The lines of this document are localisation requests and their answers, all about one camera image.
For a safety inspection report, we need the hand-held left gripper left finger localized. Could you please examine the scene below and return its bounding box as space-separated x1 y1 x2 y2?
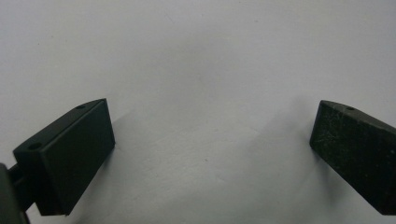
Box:
12 98 116 217

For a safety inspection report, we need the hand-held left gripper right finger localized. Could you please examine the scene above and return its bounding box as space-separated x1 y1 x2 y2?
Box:
309 99 396 217

